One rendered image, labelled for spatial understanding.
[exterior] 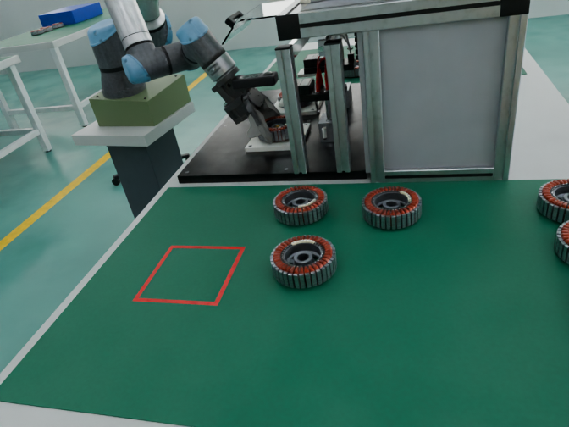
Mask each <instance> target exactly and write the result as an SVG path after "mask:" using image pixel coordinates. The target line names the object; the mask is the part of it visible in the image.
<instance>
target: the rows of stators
mask: <svg viewBox="0 0 569 427"><path fill-rule="evenodd" d="M537 208H538V210H539V212H540V213H542V214H543V215H544V216H546V217H547V218H549V219H552V220H554V221H557V222H560V223H563V221H564V223H563V224H561V225H560V226H559V228H558V229H557V232H556V237H555V245H554V248H555V253H556V254H557V255H558V257H559V258H561V260H562V261H564V262H566V263H567V264H569V179H562V180H552V181H551V182H547V183H546V184H543V185H542V186H541V187H540V188H539V194H538V200H537Z"/></svg>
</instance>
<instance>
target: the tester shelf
mask: <svg viewBox="0 0 569 427"><path fill-rule="evenodd" d="M529 7H530V0H326V1H319V2H312V3H303V4H300V0H295V1H294V2H293V3H291V4H290V5H289V6H288V7H287V8H285V9H284V10H283V11H282V12H280V13H279V14H278V15H277V16H275V20H276V26H277V32H278V38H279V41H286V40H294V39H301V38H308V37H316V36H331V35H339V34H347V33H355V32H363V31H377V30H386V29H394V28H401V27H409V26H417V25H432V24H440V23H448V22H456V21H463V20H472V19H487V18H494V17H505V16H512V15H520V14H529Z"/></svg>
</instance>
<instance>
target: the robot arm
mask: <svg viewBox="0 0 569 427"><path fill-rule="evenodd" d="M104 2H105V4H106V6H107V9H108V12H109V14H110V16H111V19H105V20H102V21H100V22H97V23H95V24H94V25H92V26H91V27H90V28H89V29H88V31H87V35H88V38H89V41H90V45H91V48H92V51H93V52H94V55H95V58H96V61H97V64H98V67H99V69H100V72H101V82H102V94H103V96H104V97H105V98H108V99H120V98H125V97H131V96H134V95H136V94H138V93H140V92H142V91H144V90H145V89H146V83H145V82H150V81H151V80H156V79H158V78H161V77H164V76H167V75H173V74H176V73H179V72H182V71H192V70H195V69H198V68H200V67H202V69H203V70H204V71H205V72H206V74H207V75H208V76H209V77H210V79H211V80H212V81H213V82H217V83H216V85H215V86H214V87H213V88H212V91H213V92H214V93H215V92H218V94H219V95H220V96H221V97H222V99H223V100H224V101H225V103H227V104H225V106H224V107H225V109H224V111H225V112H226V113H227V114H228V116H229V117H230V118H231V119H232V120H233V121H234V122H235V123H236V124H239V123H240V122H241V121H242V122H243V121H244V120H246V119H247V118H248V117H249V118H248V119H249V122H250V124H251V126H250V128H249V130H248V131H247V135H248V137H249V138H254V137H257V136H262V135H263V136H264V137H265V138H266V140H267V141H268V142H269V143H270V144H272V143H273V134H272V133H271V131H270V130H269V128H268V125H267V124H266V122H265V119H267V118H271V117H273V116H276V118H277V115H278V116H280V115H281V113H280V112H279V111H278V109H277V108H276V107H275V106H274V105H273V103H272V102H271V101H270V100H269V99H268V97H267V96H266V95H265V94H263V93H262V92H260V91H259V90H258V89H257V88H256V87H261V86H274V85H275V84H276V83H277V81H278V80H279V76H278V72H277V71H272V72H271V71H267V72H264V73H256V74H249V75H237V76H235V74H236V73H237V72H238V71H239V69H238V67H237V66H235V61H234V60H233V59H232V58H231V57H230V56H229V55H228V53H227V52H226V51H225V50H224V48H223V47H222V45H221V44H220V43H219V42H218V40H217V39H216V37H215V36H214V35H213V33H212V32H211V31H210V30H209V29H208V27H207V25H205V24H204V23H203V22H202V20H201V19H200V18H199V17H196V16H195V17H193V18H191V19H189V20H188V21H187V22H185V23H184V24H183V25H182V26H181V27H180V28H179V29H178V30H177V32H176V36H177V37H178V39H179V40H180V41H179V42H174V43H172V40H173V32H172V29H171V27H172V26H171V23H170V21H169V18H168V16H167V15H166V14H165V13H164V12H163V11H162V10H161V9H160V7H159V0H104Z"/></svg>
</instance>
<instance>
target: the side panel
mask: <svg viewBox="0 0 569 427"><path fill-rule="evenodd" d="M527 26H528V14H520V15H512V16H505V17H494V18H487V19H472V20H463V21H456V22H448V23H440V24H432V25H417V26H409V27H401V28H394V29H386V30H371V31H363V32H362V41H363V56H364V70H365V86H366V100H367V128H368V143H369V158H370V173H371V183H376V182H379V183H391V182H430V181H470V180H500V179H502V180H509V173H510V166H511V153H512V145H513V138H514V131H515V124H516V116H517V104H518V96H519V89H520V82H521V75H522V61H523V54H524V47H525V40H526V33H527Z"/></svg>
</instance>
